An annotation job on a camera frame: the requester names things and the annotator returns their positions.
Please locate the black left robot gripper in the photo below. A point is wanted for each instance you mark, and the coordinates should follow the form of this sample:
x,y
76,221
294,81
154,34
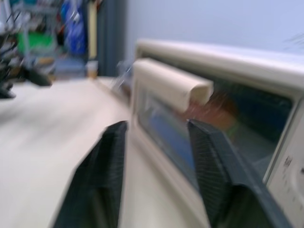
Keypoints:
x,y
14,71

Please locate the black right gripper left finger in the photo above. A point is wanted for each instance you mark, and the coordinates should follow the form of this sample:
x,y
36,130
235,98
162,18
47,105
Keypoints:
x,y
95,180

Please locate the white paper cup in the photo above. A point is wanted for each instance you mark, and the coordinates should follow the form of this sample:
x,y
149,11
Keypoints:
x,y
92,69

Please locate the cream toaster oven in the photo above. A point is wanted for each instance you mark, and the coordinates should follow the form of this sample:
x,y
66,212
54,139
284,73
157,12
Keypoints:
x,y
232,99

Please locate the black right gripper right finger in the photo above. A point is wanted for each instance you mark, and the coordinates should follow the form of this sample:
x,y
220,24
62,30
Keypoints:
x,y
221,180

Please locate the blue hanging bag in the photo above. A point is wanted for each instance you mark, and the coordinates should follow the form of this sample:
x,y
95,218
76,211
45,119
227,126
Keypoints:
x,y
75,26

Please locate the green storage box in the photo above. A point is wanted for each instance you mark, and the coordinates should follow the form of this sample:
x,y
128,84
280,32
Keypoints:
x,y
35,42

